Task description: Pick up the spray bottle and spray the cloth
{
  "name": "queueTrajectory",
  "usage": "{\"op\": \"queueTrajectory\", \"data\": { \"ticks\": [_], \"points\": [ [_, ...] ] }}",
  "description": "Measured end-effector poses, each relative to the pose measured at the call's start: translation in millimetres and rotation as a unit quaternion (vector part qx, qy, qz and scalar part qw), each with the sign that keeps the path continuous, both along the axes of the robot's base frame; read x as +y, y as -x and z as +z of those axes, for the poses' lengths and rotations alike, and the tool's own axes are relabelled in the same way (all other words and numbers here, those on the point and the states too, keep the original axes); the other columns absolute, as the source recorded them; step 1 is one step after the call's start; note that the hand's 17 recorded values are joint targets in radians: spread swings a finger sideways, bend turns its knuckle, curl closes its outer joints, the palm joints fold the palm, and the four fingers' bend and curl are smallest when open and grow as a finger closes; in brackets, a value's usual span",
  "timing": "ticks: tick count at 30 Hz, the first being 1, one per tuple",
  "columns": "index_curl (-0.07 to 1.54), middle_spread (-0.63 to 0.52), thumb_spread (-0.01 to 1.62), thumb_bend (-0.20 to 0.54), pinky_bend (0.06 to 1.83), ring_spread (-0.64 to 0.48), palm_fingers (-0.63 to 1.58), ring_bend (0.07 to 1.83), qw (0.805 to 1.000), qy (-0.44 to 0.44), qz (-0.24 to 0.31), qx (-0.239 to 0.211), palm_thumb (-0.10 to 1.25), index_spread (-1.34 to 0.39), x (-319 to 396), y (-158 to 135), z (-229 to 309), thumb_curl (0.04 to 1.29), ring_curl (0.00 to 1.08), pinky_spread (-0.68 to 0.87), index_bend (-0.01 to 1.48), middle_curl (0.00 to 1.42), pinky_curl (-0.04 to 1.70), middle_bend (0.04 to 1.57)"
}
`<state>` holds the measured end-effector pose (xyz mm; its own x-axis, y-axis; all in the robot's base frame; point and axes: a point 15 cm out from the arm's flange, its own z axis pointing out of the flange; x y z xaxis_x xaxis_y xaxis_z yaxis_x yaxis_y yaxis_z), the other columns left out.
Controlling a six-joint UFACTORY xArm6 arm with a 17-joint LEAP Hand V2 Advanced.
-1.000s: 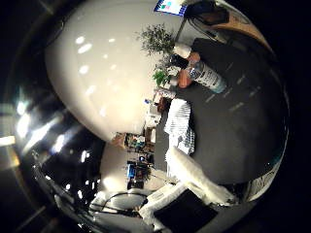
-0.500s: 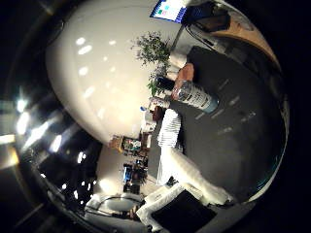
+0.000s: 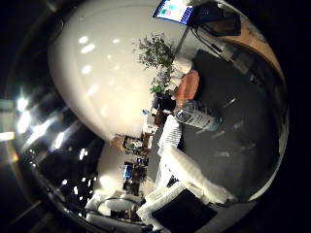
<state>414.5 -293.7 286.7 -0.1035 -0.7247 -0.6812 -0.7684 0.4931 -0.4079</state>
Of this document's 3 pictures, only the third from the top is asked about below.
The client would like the patterned teal spray bottle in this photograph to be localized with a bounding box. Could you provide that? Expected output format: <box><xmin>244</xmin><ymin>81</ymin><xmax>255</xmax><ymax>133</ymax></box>
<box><xmin>174</xmin><ymin>100</ymin><xmax>224</xmax><ymax>133</ymax></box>

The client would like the round wooden board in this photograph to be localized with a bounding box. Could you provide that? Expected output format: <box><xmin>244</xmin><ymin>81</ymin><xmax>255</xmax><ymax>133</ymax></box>
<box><xmin>174</xmin><ymin>69</ymin><xmax>201</xmax><ymax>109</ymax></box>

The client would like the leafy plant in white pot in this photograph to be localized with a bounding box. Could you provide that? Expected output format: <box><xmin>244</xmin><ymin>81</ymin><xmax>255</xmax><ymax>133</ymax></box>
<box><xmin>149</xmin><ymin>66</ymin><xmax>174</xmax><ymax>96</ymax></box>

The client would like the thin-leaved plant in white pot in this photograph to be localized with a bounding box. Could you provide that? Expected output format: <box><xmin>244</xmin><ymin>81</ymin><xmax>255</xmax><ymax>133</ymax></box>
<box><xmin>134</xmin><ymin>33</ymin><xmax>176</xmax><ymax>71</ymax></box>

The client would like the computer monitor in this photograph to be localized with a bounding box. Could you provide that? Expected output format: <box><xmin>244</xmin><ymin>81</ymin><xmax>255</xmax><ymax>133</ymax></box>
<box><xmin>153</xmin><ymin>0</ymin><xmax>194</xmax><ymax>26</ymax></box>

